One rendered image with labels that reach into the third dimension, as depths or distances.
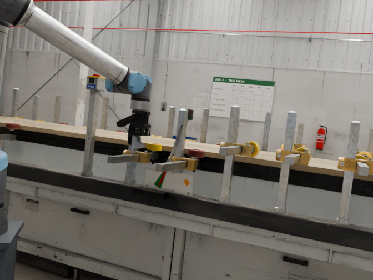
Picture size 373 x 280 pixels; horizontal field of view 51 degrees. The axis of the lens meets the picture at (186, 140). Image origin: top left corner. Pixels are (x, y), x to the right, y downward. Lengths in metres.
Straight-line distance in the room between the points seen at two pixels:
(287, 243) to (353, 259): 0.27
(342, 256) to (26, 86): 10.43
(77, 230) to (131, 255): 0.39
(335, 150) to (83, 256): 7.09
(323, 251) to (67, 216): 1.51
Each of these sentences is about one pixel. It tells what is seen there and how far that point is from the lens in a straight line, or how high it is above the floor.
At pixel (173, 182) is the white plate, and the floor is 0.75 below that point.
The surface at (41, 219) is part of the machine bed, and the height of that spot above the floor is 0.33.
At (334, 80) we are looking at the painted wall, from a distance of 8.98.
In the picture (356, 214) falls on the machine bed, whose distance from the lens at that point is 1.95.
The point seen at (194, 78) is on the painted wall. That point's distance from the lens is 9.32.
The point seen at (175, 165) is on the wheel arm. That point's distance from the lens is 1.70.
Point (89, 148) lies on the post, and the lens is 2.09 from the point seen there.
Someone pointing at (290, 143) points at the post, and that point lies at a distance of 1.71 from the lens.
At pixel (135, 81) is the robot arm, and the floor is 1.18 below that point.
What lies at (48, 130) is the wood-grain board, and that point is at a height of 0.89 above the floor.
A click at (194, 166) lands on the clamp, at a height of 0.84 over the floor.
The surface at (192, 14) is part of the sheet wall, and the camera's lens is 9.67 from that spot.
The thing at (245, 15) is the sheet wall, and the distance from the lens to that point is 9.36.
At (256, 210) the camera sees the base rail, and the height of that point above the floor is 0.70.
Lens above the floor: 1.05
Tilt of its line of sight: 3 degrees down
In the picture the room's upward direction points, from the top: 6 degrees clockwise
